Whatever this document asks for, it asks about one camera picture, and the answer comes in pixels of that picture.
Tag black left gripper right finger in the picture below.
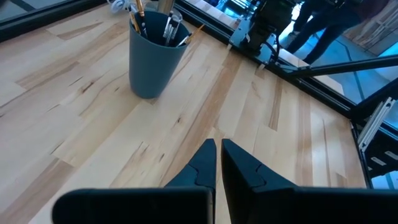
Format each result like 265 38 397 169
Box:
221 138 398 224

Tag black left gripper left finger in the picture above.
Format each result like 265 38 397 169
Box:
52 138 218 224

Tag dark blue cup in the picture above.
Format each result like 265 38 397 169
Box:
128 11 191 100

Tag black paintbrush gold ferrule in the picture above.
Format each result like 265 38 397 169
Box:
177 24 205 48

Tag person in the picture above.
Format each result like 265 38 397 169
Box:
285 0 391 65

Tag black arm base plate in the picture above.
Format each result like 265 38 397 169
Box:
229 17 281 65

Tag white lamp cable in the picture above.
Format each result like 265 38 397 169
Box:
107 0 137 14

